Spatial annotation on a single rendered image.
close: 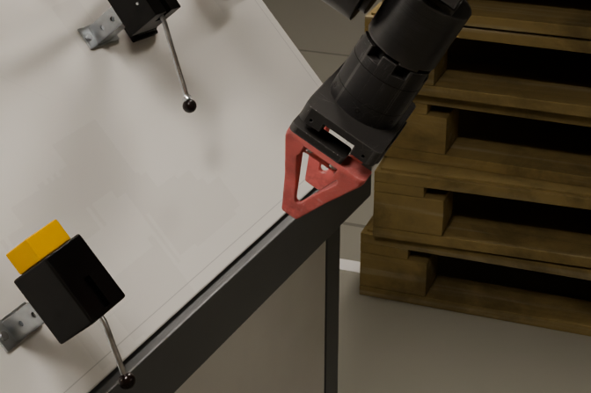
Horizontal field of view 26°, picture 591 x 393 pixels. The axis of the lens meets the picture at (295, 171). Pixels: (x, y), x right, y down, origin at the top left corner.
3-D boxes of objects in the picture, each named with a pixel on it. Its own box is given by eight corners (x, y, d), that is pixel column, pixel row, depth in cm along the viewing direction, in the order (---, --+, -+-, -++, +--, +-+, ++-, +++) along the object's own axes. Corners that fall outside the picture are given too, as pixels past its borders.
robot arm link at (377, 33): (470, 16, 86) (487, -8, 91) (385, -41, 87) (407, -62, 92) (417, 93, 90) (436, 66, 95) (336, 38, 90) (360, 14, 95)
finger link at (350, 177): (242, 200, 96) (300, 107, 91) (275, 163, 102) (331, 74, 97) (316, 252, 96) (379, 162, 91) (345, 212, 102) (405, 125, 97)
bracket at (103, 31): (90, 49, 126) (120, 23, 123) (76, 29, 126) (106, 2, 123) (118, 40, 130) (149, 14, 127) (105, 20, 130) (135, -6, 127)
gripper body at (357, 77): (293, 122, 92) (343, 42, 88) (337, 75, 100) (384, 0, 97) (368, 174, 91) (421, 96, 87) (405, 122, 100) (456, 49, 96)
